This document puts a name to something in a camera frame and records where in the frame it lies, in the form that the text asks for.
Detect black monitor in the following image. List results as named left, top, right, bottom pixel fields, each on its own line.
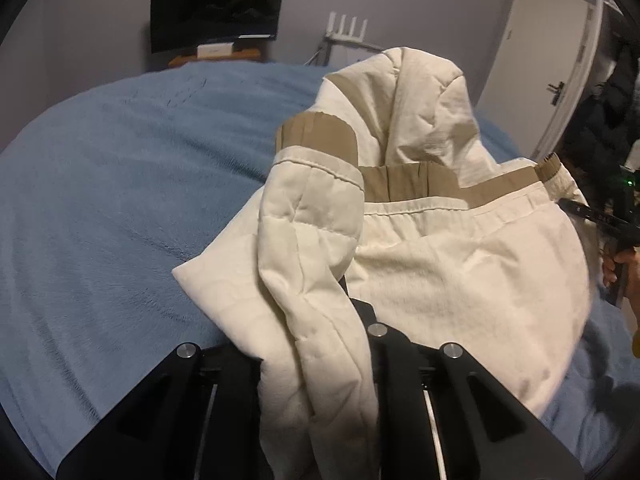
left=150, top=0, right=287, bottom=55

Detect blue bed blanket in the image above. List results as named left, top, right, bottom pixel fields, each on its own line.
left=0, top=60, right=640, bottom=480

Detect wooden desk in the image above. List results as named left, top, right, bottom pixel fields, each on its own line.
left=167, top=50, right=265, bottom=68

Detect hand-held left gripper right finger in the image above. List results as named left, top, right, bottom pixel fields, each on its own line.
left=345, top=280, right=585, bottom=480

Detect person's right hand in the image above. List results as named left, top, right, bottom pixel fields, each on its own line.
left=601, top=247, right=640, bottom=291

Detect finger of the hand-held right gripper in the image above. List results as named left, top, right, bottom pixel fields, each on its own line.
left=559, top=197, right=640, bottom=242

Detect dark hanging clothes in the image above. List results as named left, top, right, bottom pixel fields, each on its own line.
left=560, top=10, right=640, bottom=196

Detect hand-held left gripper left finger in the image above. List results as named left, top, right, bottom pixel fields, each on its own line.
left=56, top=342, right=263, bottom=480

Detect white router with antennas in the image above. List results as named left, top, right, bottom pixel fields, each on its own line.
left=325, top=10, right=386, bottom=53

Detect white door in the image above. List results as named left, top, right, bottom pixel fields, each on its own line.
left=475, top=0, right=601, bottom=161

